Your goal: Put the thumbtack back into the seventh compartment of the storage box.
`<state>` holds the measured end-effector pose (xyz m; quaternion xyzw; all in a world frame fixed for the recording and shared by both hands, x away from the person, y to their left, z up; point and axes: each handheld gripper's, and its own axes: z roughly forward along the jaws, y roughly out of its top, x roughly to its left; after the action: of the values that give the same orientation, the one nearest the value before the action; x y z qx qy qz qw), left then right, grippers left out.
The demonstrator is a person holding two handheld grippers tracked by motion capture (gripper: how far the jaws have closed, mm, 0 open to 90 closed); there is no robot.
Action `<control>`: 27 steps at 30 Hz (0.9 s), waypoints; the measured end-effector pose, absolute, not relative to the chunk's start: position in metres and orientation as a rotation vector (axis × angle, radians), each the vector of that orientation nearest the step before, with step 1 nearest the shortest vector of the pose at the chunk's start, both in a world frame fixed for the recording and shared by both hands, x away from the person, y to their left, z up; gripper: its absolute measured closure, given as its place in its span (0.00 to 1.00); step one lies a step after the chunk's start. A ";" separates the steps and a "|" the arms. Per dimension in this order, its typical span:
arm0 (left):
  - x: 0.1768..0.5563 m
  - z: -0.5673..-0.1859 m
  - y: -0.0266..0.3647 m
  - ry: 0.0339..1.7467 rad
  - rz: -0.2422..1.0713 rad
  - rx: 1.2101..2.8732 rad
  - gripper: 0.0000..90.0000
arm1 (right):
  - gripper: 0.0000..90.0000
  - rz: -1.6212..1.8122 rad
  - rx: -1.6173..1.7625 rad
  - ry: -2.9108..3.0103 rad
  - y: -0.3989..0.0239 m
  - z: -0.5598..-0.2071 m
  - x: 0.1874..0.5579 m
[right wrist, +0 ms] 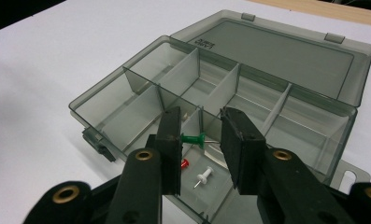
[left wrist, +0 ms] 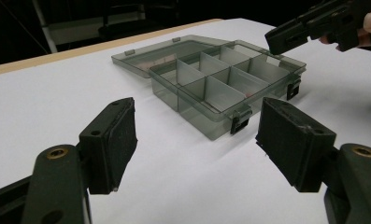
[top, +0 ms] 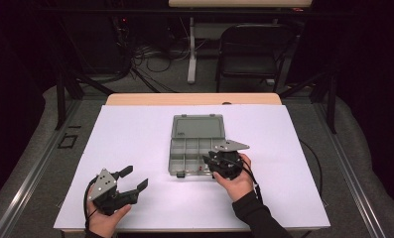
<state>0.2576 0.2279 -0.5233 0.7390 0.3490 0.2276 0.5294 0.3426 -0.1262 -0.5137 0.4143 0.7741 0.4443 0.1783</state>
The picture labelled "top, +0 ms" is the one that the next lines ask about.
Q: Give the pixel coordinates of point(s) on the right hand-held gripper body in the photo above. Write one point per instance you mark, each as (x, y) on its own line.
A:
(227, 162)

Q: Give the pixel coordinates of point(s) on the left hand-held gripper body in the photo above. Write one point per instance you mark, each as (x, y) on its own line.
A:
(106, 193)

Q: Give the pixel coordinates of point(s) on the grey plastic compartment box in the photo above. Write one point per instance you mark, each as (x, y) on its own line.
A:
(191, 127)

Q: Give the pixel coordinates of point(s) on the person's right hand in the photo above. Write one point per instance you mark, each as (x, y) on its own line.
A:
(239, 186)

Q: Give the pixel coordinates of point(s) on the person's left hand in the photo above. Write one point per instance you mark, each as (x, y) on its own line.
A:
(105, 224)

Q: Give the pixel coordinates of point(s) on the white board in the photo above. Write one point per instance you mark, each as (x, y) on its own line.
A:
(135, 139)

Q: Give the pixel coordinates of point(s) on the dark table grommet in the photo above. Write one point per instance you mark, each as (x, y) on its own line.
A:
(226, 103)

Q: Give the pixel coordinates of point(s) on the wooden table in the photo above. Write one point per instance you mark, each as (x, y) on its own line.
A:
(184, 98)

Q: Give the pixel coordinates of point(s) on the black metal stand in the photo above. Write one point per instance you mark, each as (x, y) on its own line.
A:
(61, 99)
(331, 105)

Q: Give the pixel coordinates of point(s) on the black folding chair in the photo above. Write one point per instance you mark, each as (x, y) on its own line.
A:
(250, 66)

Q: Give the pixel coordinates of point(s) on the white-legged desk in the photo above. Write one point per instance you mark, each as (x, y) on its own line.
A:
(192, 59)

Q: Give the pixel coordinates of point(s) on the black horizontal bar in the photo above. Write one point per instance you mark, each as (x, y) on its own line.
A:
(151, 11)

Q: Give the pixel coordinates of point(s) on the aluminium floor rail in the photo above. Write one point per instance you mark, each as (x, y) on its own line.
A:
(35, 168)
(346, 172)

